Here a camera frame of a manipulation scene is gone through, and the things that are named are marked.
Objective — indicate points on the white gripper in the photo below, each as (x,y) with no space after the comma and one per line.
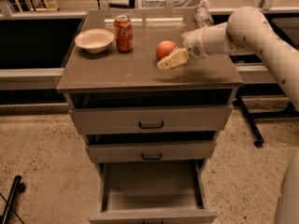
(193,45)

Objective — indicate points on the red apple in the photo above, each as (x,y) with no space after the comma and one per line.
(164,48)

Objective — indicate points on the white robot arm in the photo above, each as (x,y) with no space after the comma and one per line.
(247,29)

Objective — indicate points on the grey drawer cabinet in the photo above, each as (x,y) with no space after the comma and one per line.
(113,71)

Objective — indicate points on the middle grey drawer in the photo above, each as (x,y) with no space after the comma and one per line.
(151,146)

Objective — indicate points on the grey drawer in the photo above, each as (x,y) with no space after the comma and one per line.
(150,111)
(151,146)
(153,192)

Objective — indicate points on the top grey drawer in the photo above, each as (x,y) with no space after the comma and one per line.
(150,111)

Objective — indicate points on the bottom grey drawer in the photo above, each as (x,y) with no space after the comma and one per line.
(153,192)

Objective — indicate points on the clear plastic bottle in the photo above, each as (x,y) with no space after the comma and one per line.
(202,17)

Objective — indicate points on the red coca-cola can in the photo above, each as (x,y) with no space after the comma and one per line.
(123,31)

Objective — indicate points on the white bowl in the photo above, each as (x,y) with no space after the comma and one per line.
(94,40)

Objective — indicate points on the black stand leg right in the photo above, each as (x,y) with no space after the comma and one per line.
(258,82)

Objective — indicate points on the black stand leg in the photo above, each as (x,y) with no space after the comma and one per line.
(17,188)
(258,82)

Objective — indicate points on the black stand leg left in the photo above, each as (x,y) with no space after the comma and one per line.
(17,188)

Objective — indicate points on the white wire basket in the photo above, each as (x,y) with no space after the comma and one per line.
(171,3)

